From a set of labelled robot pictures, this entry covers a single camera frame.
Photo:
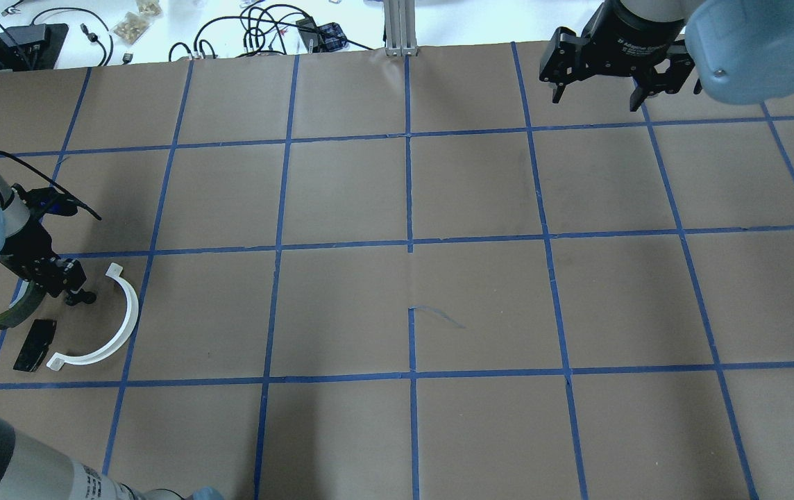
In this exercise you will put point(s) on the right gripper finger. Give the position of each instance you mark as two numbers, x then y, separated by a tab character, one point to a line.
568	58
666	76

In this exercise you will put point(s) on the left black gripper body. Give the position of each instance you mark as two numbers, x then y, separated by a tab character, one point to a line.
30	244

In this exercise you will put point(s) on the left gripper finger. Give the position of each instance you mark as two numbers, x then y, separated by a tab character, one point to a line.
73	298
70	277

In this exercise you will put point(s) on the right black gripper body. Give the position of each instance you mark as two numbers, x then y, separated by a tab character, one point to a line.
636	36

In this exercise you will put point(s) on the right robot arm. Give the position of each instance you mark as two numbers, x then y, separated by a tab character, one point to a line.
741	51

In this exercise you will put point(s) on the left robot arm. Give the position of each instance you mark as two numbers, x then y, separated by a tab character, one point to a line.
30	469

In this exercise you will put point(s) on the green brake shoe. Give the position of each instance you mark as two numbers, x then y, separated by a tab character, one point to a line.
27	300

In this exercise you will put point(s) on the black brake pad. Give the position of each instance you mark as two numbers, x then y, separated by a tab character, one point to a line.
36	345

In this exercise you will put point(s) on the black tripod stand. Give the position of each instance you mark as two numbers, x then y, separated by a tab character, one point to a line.
1	42

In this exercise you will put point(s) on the bag of nuts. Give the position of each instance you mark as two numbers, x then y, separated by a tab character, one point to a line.
136	22

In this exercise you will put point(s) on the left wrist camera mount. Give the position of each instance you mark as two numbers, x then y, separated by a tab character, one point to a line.
40	202

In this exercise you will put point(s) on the white curved plastic bracket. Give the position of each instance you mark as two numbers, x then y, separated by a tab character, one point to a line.
89	334

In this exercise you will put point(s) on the aluminium frame post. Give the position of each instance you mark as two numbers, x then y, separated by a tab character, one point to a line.
400	28

